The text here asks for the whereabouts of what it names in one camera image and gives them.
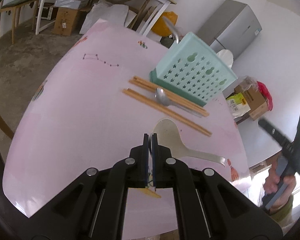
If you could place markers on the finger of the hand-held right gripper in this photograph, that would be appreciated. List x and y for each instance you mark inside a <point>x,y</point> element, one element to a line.
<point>274,132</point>

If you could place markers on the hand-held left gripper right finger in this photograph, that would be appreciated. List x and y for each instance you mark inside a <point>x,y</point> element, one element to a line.
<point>154,155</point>

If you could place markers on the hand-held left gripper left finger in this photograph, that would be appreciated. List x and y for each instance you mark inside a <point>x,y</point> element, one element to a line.
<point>147,155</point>

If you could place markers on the cream rice paddle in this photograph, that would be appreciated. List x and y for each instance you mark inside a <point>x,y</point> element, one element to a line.
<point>165,132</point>

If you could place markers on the pile of wooden chopsticks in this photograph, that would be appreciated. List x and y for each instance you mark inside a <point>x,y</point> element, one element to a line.
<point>150,102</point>

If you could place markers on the small metal spoon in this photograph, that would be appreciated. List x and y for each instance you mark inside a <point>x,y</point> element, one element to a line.
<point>160,96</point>

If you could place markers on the white plastic ladle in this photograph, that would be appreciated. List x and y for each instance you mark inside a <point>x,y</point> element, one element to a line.
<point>226,58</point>

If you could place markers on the teal star-cut utensil holder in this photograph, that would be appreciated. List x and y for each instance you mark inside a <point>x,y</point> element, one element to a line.
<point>192,72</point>

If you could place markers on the large metal ladle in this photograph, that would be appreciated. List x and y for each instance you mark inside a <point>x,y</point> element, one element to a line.
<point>173,31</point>

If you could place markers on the person's right forearm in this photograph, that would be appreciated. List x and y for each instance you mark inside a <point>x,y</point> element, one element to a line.
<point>282,207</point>

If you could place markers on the person's right hand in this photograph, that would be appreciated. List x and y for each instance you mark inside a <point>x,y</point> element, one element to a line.
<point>272,182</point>

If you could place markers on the open cardboard box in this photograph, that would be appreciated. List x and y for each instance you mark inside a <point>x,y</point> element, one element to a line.
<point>256,102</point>

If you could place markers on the red cloth in box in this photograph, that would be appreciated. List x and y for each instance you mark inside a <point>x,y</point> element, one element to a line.
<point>265,92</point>

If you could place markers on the yellow and white rice bag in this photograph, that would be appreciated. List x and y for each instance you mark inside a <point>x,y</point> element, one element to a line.
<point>237,105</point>

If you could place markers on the grey refrigerator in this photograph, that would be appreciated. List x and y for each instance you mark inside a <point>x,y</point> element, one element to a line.
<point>230,22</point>

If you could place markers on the yellow plastic bag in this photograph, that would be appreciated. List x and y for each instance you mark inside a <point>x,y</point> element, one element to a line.
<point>165,21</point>

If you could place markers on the white sack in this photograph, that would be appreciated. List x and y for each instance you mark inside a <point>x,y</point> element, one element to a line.
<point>107,15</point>

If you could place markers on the brown cardboard box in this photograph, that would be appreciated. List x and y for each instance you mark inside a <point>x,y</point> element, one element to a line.
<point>64,21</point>

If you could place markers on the silver wrapped box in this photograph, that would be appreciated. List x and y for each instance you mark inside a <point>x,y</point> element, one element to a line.
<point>69,2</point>

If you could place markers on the white toaster oven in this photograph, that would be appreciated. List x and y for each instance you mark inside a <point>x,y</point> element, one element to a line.
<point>47,12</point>

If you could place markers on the wooden chair with dark seat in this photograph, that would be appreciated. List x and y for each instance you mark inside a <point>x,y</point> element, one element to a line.
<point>19,1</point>

